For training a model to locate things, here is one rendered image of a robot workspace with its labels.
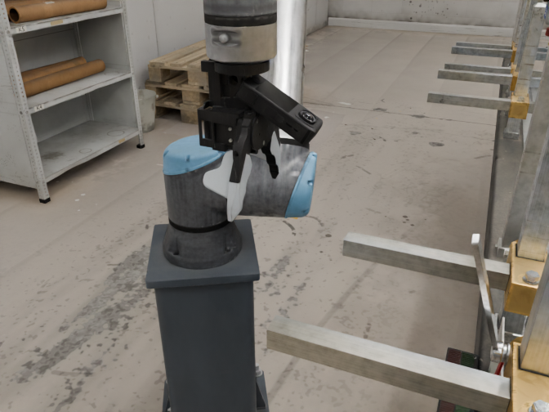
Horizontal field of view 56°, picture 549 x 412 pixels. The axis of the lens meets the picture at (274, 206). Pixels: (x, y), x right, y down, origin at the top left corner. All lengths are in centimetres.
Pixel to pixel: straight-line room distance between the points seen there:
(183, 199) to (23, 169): 195
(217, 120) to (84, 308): 155
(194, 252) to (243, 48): 64
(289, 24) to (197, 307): 67
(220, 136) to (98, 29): 290
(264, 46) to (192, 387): 98
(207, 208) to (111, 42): 248
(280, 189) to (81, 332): 117
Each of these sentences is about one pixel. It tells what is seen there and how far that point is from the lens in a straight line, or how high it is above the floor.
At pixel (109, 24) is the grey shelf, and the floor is 78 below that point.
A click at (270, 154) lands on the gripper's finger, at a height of 100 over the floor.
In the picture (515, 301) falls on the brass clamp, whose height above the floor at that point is 83.
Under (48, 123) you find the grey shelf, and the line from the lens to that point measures 357.
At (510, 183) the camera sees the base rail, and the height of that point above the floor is 70.
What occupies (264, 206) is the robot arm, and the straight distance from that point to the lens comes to 111.
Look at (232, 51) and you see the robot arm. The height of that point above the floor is 116.
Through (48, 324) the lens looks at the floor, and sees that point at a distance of 212.
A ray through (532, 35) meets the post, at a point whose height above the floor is 102.
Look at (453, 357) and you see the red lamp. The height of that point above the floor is 70.
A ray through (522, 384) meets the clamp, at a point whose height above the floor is 87.
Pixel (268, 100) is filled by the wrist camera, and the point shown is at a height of 110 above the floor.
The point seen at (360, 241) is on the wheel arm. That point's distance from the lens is 83.
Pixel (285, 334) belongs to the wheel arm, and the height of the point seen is 86.
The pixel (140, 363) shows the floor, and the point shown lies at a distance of 187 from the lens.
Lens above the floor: 128
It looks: 28 degrees down
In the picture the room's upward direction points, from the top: straight up
